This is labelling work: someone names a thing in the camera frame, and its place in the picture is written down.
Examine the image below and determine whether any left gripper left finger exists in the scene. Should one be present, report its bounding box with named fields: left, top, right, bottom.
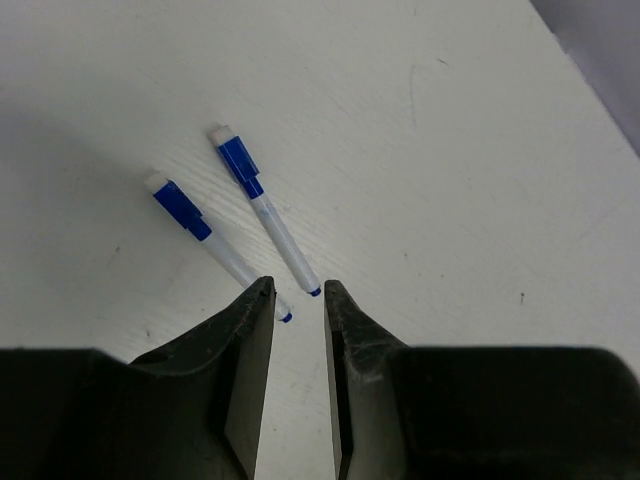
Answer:
left=1, top=277, right=276, bottom=479

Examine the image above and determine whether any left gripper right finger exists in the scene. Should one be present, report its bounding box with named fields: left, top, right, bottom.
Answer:
left=324, top=280, right=639, bottom=479

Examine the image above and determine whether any blue cap thin pen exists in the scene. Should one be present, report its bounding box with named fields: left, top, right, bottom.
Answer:
left=207, top=125, right=321, bottom=297
left=143, top=170, right=294, bottom=325

